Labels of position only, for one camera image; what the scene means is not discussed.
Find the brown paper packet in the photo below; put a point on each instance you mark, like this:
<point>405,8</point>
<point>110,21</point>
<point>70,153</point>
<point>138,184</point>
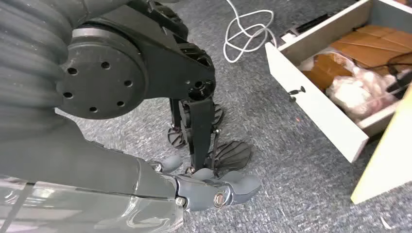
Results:
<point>325,69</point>

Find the pale wooden desk side panel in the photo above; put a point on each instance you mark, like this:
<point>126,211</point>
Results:
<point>386,160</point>

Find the brown cardboard sheet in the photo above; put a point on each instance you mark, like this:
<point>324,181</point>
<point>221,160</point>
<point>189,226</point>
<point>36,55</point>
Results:
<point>370,45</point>

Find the white desk drawer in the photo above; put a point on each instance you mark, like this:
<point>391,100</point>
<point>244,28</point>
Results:
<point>315,106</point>

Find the black drawer rail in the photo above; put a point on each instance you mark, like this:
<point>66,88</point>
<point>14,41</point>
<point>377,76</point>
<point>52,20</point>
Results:
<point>314,23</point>

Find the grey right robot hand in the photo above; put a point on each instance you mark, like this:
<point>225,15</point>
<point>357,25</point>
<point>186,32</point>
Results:
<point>64,167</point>

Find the black right robot leg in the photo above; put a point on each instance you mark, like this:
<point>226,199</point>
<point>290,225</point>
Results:
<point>103,74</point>

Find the clear plastic bag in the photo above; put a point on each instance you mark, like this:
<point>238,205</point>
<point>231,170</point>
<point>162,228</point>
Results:
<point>354,93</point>

